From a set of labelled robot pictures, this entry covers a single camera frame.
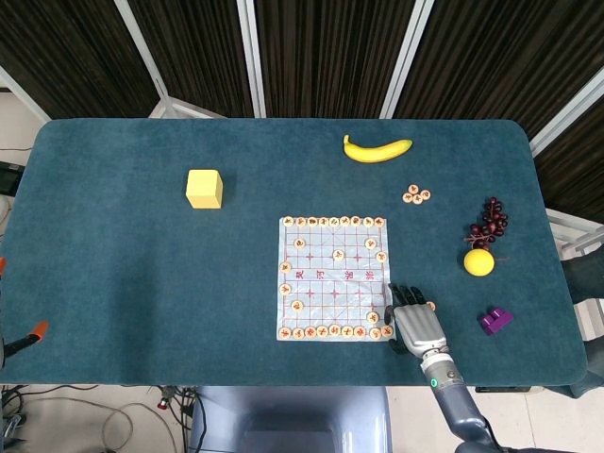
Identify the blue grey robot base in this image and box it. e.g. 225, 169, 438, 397
188, 385, 394, 453

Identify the white metal rack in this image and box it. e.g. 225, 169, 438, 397
545, 207, 604, 260

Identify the blue felt table cloth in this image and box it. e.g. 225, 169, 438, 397
0, 117, 589, 389

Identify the white partition foot bar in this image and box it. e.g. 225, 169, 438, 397
147, 93, 228, 119

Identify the purple plastic block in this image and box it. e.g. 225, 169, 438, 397
479, 307, 514, 336

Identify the yellow round ball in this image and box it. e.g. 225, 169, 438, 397
462, 249, 496, 277

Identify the yellow foam cube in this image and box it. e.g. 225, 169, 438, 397
184, 169, 225, 210

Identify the black clamp with orange tip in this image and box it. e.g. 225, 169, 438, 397
0, 320, 50, 370

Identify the white partition frame post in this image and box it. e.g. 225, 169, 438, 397
379, 0, 436, 119
112, 0, 172, 103
528, 64, 604, 155
0, 64, 54, 123
237, 0, 268, 119

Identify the grey floor cable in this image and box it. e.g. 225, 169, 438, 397
0, 384, 190, 453

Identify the black table bracket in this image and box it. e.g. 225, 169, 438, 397
474, 385, 535, 394

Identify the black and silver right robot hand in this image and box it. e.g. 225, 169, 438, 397
384, 281, 450, 356

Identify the black box device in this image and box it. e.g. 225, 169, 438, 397
0, 161, 25, 195

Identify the dark purple grape bunch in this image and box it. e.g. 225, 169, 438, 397
464, 195, 510, 251

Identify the white chinese chess board sheet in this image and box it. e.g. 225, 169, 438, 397
273, 216, 397, 342

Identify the yellow banana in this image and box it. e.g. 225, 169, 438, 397
343, 134, 414, 165

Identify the dark grey fabric object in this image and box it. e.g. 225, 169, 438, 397
561, 249, 604, 306

